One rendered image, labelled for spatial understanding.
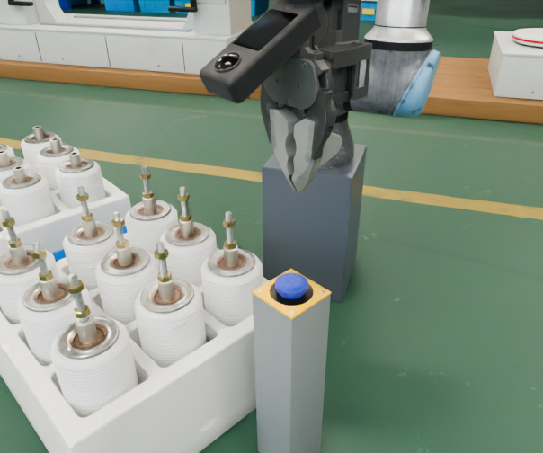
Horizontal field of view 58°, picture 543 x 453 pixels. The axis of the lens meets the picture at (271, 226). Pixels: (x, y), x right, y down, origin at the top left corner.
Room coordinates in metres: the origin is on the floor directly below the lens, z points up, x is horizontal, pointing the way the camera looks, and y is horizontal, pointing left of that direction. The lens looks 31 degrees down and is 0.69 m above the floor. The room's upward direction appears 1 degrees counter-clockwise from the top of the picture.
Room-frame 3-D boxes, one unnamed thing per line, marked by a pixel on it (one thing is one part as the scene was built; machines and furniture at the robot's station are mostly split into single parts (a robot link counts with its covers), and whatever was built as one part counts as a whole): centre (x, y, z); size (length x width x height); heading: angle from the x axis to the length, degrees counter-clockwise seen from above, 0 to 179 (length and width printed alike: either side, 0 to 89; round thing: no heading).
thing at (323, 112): (0.47, -0.04, 0.54); 0.05 x 0.02 x 0.09; 43
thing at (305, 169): (0.49, -0.05, 0.50); 0.06 x 0.03 x 0.09; 133
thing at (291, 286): (0.48, -0.02, 0.32); 0.04 x 0.04 x 0.02
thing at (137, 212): (0.81, 0.23, 0.25); 0.08 x 0.08 x 0.01
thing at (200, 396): (0.64, 0.23, 0.09); 0.39 x 0.39 x 0.18; 43
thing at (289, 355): (0.48, -0.02, 0.16); 0.07 x 0.07 x 0.31; 43
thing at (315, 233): (0.95, -0.09, 0.15); 0.18 x 0.18 x 0.30; 72
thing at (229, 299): (0.64, 0.06, 0.16); 0.10 x 0.10 x 0.18
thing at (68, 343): (0.47, 0.23, 0.25); 0.08 x 0.08 x 0.01
